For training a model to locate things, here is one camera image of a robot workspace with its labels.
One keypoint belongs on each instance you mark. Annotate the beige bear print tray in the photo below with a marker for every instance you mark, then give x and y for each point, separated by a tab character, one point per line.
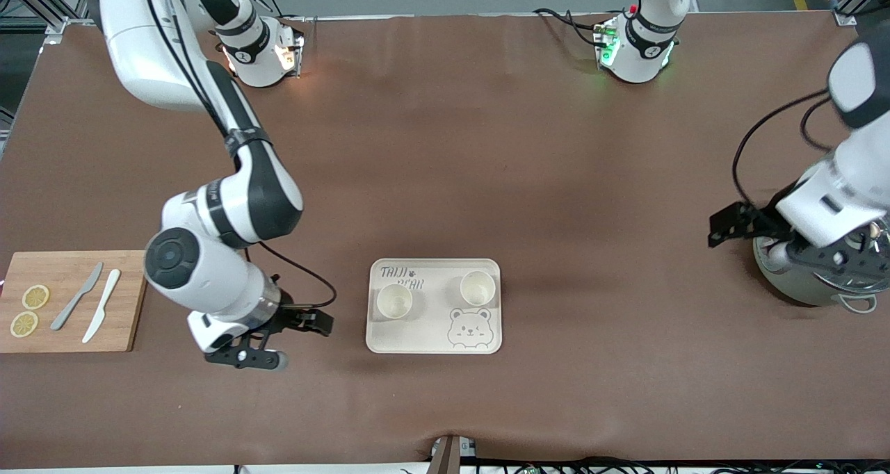
431	335

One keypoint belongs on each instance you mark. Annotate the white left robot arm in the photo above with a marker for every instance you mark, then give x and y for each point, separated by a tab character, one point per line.
855	175

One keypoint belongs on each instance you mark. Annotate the wooden cutting board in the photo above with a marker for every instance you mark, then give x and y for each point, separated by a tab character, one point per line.
132	300

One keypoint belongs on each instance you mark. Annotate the yellow lemon slice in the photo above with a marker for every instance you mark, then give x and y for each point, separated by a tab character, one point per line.
24	324
35	297

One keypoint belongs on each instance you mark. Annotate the green electric cooking pot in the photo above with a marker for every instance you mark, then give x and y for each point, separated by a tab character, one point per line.
786	285

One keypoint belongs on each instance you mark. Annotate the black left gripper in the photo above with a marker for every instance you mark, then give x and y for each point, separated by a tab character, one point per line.
760	224

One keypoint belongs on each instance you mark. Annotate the white plastic knife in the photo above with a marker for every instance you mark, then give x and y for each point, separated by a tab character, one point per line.
102	306

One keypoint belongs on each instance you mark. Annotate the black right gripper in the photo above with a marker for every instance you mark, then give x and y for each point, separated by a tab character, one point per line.
288	317

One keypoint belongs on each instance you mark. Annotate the grey table edge bracket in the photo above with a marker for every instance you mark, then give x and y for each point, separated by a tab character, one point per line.
450	454

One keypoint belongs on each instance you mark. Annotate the brown table cover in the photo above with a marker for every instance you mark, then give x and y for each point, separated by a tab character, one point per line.
445	147

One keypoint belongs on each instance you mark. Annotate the white IKEA cup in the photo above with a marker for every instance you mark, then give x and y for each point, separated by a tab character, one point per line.
478	288
394	301

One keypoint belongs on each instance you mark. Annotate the glass pot lid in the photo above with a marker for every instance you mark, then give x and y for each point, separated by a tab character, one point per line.
866	282

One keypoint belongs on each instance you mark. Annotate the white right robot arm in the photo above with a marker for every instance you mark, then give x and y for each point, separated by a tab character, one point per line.
208	279

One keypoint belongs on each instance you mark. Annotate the grey plastic knife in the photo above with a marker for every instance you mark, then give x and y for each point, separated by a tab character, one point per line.
78	295

